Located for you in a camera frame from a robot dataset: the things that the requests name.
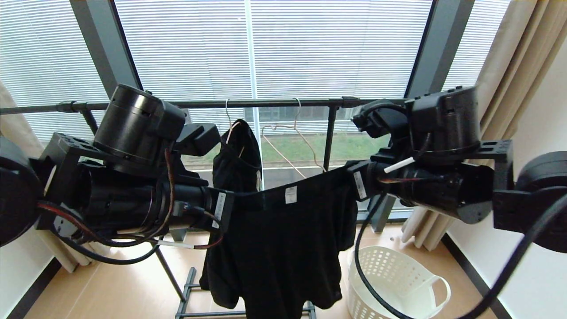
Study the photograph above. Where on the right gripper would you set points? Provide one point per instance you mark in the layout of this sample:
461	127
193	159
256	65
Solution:
434	190

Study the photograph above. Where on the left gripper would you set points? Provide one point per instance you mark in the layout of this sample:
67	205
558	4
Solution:
133	204

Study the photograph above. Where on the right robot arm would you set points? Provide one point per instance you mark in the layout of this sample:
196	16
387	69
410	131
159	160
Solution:
447	124

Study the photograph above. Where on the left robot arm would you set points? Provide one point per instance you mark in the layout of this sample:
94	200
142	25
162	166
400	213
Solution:
133	128

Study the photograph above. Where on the white laundry basket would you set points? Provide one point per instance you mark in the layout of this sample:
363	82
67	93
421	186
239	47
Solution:
398	274

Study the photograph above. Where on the pink clothes hanger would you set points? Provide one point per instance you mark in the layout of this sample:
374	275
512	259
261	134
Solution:
227	110
283	127

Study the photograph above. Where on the black clothes rack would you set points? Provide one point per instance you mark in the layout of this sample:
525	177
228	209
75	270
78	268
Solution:
274	103

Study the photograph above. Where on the beige curtain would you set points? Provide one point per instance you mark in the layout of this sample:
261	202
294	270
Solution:
509	66
13	124

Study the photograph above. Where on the window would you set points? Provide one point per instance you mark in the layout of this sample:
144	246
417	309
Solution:
108	44

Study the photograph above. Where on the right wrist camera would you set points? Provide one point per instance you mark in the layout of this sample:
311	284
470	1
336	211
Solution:
381	122

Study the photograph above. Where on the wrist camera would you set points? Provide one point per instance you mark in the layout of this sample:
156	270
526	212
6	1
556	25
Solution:
199	139
381	122

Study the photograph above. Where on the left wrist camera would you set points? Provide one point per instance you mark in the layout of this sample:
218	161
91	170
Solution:
199	139

